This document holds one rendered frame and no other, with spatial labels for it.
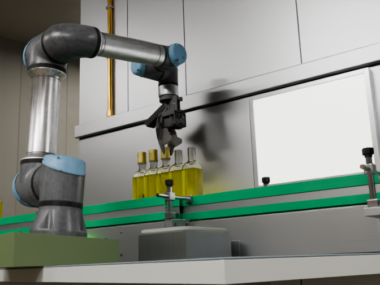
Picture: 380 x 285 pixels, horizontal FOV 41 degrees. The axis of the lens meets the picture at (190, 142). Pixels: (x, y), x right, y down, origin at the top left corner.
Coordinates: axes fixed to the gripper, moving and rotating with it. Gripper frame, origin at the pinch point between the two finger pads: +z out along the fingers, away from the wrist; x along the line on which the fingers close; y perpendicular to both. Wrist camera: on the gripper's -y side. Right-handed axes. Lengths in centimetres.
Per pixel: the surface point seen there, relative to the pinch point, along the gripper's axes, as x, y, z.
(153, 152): -1.5, -4.6, -0.2
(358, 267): -59, 86, 42
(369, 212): -18, 76, 30
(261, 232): -7, 41, 32
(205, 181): 11.7, 9.1, 11.1
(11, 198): 119, -260, -19
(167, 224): -15.9, 12.3, 28.2
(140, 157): -1.5, -10.9, 0.8
